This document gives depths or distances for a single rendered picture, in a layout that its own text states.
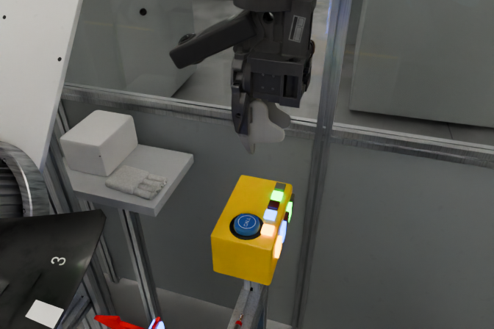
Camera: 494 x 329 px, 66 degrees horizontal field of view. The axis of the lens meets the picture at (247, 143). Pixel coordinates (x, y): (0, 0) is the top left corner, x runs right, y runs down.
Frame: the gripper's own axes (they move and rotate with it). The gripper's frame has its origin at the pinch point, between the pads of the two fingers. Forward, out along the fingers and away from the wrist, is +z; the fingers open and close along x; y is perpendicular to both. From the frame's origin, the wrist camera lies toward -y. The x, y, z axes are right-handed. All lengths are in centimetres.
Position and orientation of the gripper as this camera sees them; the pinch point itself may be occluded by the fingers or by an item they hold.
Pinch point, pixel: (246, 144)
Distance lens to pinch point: 51.4
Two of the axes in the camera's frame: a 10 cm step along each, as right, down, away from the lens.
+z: 0.0, 8.2, 5.7
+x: 3.0, -5.4, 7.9
